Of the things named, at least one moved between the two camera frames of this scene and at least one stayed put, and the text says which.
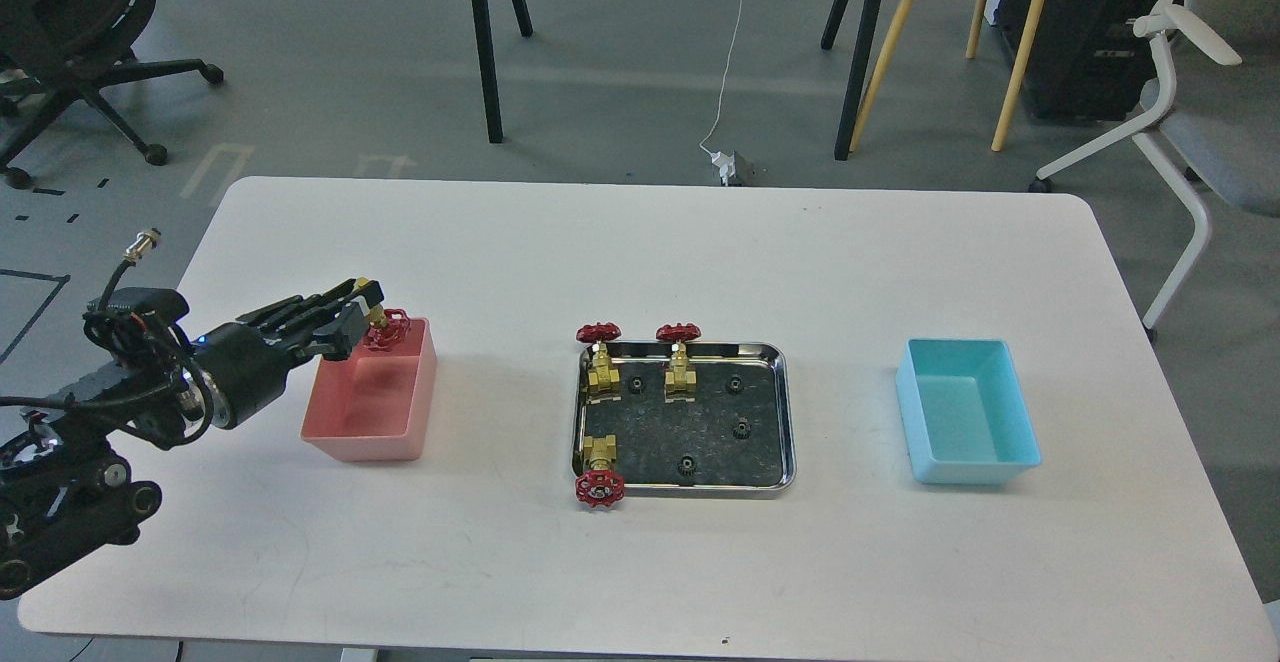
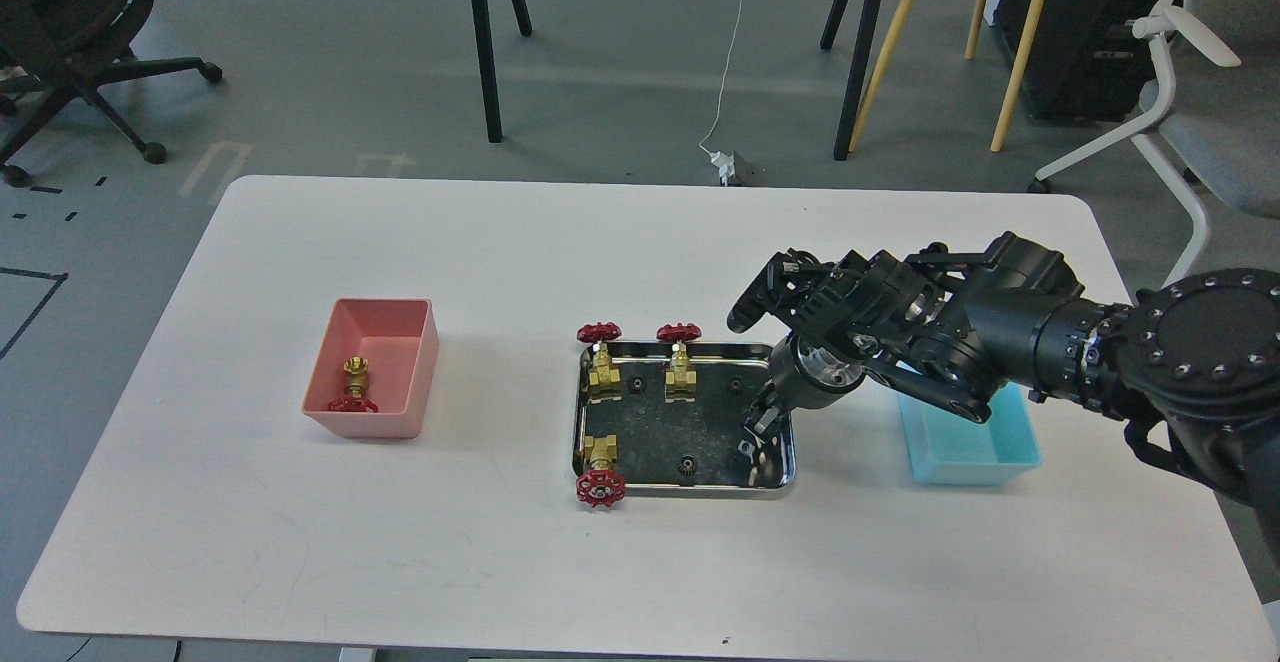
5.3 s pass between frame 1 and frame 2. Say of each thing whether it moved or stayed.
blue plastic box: stayed
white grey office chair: stayed
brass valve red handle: moved
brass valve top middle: stayed
